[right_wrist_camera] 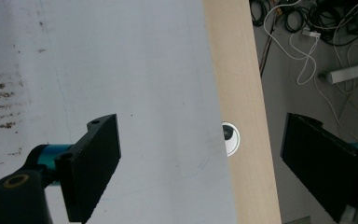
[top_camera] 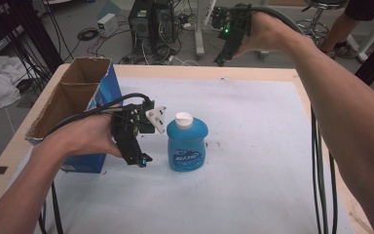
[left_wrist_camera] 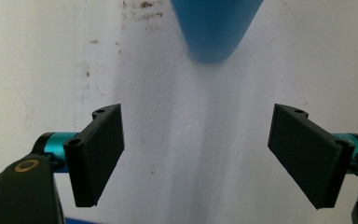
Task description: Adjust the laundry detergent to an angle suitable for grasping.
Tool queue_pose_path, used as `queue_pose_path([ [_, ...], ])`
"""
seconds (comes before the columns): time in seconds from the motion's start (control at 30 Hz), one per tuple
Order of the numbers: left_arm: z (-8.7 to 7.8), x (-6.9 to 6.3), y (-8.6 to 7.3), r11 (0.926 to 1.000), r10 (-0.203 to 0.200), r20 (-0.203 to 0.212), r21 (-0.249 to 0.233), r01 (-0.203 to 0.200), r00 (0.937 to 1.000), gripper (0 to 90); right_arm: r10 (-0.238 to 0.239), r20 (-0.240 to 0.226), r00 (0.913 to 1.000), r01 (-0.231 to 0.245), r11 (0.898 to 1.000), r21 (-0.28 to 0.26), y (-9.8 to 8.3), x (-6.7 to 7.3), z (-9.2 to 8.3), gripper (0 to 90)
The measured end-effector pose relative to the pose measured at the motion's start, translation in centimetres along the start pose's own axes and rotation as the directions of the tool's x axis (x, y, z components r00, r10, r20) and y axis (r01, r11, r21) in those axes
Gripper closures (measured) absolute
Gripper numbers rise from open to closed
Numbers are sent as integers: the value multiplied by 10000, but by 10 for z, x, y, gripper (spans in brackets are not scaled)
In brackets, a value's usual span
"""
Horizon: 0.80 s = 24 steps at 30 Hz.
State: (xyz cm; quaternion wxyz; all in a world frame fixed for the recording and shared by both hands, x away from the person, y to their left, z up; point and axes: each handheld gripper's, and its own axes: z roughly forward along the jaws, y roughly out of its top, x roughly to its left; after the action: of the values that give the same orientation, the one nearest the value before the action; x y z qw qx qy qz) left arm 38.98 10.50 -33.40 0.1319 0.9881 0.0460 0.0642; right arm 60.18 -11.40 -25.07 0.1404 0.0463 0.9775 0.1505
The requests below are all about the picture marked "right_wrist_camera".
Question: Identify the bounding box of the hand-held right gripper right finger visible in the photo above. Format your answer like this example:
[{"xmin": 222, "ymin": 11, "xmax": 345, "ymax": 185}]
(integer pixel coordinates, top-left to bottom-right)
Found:
[{"xmin": 280, "ymin": 112, "xmax": 358, "ymax": 224}]

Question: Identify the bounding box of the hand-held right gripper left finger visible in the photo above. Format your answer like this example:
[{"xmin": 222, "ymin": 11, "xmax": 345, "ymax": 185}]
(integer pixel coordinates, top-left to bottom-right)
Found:
[{"xmin": 54, "ymin": 113, "xmax": 122, "ymax": 224}]

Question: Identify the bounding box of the grey metal bar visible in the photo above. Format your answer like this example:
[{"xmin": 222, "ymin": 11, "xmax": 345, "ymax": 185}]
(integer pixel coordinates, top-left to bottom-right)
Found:
[{"xmin": 318, "ymin": 61, "xmax": 358, "ymax": 85}]

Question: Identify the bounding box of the white plug adapter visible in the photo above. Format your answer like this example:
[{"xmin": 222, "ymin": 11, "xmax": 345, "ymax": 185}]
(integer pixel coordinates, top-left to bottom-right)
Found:
[{"xmin": 301, "ymin": 27, "xmax": 322, "ymax": 39}]

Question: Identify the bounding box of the thin white cable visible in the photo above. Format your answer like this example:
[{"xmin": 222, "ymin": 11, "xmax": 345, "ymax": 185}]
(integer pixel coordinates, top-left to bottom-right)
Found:
[{"xmin": 313, "ymin": 40, "xmax": 358, "ymax": 144}]

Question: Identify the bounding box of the round white cable grommet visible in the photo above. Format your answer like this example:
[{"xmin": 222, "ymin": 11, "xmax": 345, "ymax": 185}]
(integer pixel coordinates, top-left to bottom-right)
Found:
[{"xmin": 222, "ymin": 121, "xmax": 241, "ymax": 158}]

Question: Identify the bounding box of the thick white cable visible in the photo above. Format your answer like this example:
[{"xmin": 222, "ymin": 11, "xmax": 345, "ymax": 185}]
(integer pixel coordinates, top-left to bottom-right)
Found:
[{"xmin": 263, "ymin": 0, "xmax": 322, "ymax": 86}]

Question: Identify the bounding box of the red cable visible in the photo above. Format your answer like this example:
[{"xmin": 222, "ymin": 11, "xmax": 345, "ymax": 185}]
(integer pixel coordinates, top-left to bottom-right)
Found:
[{"xmin": 258, "ymin": 6, "xmax": 282, "ymax": 77}]

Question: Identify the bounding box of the bundle of black cables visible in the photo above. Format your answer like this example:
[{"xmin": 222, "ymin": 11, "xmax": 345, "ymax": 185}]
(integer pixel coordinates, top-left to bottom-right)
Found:
[{"xmin": 249, "ymin": 0, "xmax": 358, "ymax": 48}]

